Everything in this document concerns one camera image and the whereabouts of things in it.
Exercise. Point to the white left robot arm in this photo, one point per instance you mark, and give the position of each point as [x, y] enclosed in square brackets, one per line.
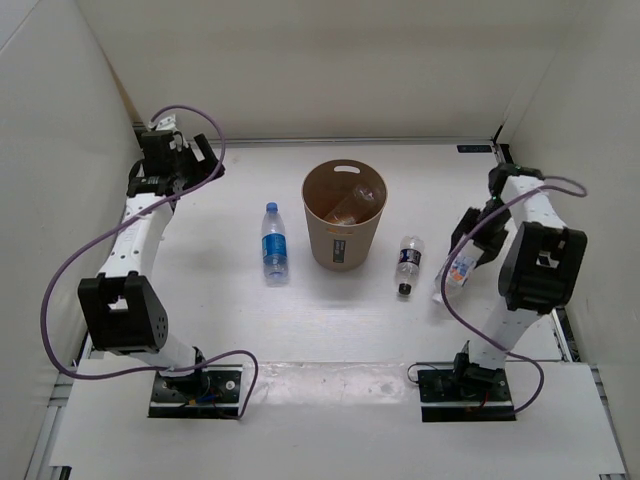
[123, 313]

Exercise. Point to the clear bottle blue cap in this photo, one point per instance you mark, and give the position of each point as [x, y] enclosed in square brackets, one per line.
[274, 246]

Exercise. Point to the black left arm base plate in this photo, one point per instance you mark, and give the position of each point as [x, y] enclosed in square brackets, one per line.
[210, 393]

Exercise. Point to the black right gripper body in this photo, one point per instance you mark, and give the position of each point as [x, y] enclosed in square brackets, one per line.
[496, 225]

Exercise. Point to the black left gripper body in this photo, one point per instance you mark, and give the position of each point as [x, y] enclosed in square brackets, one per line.
[188, 167]

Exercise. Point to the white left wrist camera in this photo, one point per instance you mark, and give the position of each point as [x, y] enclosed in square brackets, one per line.
[164, 122]

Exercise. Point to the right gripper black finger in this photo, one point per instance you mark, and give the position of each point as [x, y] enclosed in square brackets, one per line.
[490, 251]
[465, 225]

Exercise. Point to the clear unlabelled plastic bottle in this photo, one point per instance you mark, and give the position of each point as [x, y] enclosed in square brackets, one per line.
[354, 207]

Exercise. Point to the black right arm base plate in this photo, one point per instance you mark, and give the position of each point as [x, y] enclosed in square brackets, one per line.
[444, 401]

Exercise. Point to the beige round waste bin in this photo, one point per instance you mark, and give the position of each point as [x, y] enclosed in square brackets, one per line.
[340, 247]

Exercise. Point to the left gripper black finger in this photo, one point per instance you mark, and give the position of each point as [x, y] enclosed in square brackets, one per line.
[204, 146]
[212, 165]

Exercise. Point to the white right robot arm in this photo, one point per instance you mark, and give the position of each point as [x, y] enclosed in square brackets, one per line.
[538, 274]

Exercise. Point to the clear bottle blue orange label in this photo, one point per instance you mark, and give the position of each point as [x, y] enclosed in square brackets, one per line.
[458, 274]

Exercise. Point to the clear bottle black label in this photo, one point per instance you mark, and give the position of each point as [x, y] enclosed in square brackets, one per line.
[408, 265]

